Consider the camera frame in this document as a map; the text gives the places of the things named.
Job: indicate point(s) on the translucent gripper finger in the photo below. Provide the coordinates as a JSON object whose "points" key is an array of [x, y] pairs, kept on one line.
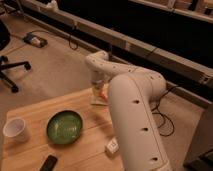
{"points": [[104, 89], [95, 91]]}

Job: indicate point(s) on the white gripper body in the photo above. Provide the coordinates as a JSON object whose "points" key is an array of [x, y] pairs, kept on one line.
{"points": [[98, 78]]}

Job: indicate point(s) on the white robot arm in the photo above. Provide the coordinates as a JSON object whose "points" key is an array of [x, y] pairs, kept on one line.
{"points": [[130, 92]]}

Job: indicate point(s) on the white sponge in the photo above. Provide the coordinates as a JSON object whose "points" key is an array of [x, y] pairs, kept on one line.
{"points": [[99, 100]]}

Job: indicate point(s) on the green bowl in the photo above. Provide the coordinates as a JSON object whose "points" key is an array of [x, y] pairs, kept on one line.
{"points": [[64, 127]]}

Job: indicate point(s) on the white plastic bottle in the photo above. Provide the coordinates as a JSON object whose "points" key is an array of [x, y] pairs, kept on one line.
{"points": [[111, 147]]}

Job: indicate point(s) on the power strip on floor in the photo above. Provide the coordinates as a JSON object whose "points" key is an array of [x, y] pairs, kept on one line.
{"points": [[35, 40]]}

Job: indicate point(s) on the white paper cup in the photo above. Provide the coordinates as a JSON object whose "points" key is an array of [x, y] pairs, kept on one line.
{"points": [[16, 129]]}

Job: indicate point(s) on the black office chair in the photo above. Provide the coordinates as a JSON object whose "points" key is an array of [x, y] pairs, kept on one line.
{"points": [[4, 41]]}

